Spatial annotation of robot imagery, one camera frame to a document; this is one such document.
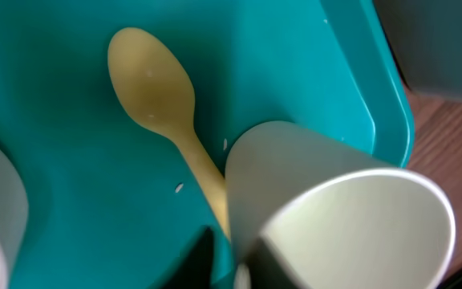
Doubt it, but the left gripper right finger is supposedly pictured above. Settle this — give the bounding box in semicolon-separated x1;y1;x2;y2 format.
244;237;304;289

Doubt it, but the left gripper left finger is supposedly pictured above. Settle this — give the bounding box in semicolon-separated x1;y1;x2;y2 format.
156;226;215;289

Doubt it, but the pale green cup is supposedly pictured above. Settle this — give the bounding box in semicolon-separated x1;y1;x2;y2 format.
225;121;456;289

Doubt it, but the grey dishwasher rack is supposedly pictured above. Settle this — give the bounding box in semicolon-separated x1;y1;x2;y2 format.
374;0;462;101

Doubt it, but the teal plastic tray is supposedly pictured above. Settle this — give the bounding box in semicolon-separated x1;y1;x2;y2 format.
0;0;415;288

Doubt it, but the yellow plastic spoon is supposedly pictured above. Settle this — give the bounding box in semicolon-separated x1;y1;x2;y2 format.
107;27;231;238

